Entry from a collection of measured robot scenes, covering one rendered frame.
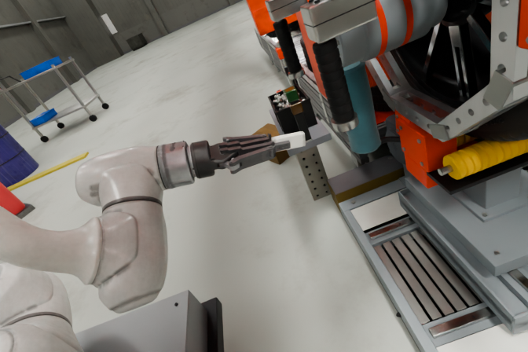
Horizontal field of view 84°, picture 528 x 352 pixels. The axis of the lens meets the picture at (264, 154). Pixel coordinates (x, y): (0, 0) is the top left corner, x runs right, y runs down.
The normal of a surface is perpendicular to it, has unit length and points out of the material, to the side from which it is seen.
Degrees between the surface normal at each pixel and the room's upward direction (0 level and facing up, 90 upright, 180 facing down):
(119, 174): 39
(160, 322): 2
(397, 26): 101
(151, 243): 66
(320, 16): 90
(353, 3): 90
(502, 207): 0
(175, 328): 2
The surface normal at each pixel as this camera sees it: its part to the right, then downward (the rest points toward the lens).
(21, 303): 0.74, -0.45
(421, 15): 0.22, 0.62
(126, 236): 0.51, -0.54
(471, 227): -0.36, -0.79
